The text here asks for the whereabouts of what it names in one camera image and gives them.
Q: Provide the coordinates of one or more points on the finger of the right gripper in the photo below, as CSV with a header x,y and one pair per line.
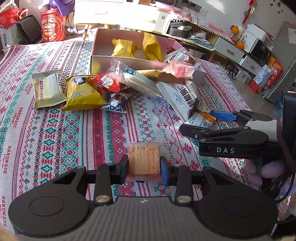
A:
x,y
197,132
241,117

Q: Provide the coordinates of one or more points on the white paper bag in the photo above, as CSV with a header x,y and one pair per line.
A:
x,y
12,36

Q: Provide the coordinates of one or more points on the cream green snack packet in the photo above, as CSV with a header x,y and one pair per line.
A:
x,y
47,89

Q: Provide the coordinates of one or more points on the red plastic bag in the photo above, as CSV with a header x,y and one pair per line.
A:
x,y
11,16

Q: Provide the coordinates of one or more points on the purple toy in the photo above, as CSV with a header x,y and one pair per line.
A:
x,y
65,7

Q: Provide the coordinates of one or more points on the red round tin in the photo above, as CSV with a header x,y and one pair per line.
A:
x,y
52,26

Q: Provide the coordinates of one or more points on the white blue-text snack bag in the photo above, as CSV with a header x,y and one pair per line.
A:
x,y
184,98

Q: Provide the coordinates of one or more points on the patterned woven tablecloth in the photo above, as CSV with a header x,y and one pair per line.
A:
x,y
40,144

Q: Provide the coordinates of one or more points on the right hand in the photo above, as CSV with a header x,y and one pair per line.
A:
x,y
271,170

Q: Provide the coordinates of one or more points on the white cardboard box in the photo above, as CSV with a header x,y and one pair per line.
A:
x,y
103,48

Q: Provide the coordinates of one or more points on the blue white small packet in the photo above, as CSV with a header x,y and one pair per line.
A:
x,y
116,102

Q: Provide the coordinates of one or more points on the black microwave oven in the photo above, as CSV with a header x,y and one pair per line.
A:
x,y
259,52

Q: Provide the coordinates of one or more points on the red white snack packet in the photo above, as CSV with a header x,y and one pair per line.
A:
x,y
110,82

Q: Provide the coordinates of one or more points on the small yellow chip bag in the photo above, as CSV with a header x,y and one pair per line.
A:
x,y
83,93

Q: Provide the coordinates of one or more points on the white barcode snack packet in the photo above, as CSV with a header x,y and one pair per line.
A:
x,y
201,119

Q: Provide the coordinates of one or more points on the orange cracker packet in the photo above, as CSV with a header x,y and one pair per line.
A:
x,y
144,161

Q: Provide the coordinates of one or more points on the clear blue wafer packet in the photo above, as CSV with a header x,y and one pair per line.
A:
x,y
133,79

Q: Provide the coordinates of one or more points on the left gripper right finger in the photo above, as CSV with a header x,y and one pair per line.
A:
x,y
180,177

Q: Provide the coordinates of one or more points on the large yellow snack bag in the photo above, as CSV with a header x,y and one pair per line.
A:
x,y
152,48

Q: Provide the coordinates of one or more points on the gold snack bar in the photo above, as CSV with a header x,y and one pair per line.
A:
x,y
161,76

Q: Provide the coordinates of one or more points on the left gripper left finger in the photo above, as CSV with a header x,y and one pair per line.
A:
x,y
106,176

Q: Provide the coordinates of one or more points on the clear pink snack bag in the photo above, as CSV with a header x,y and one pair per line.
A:
x,y
179,69

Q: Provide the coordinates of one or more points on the grey white snack packet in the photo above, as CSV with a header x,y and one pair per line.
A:
x,y
179,55

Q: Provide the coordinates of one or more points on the white tv cabinet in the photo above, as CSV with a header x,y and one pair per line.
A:
x,y
164,20

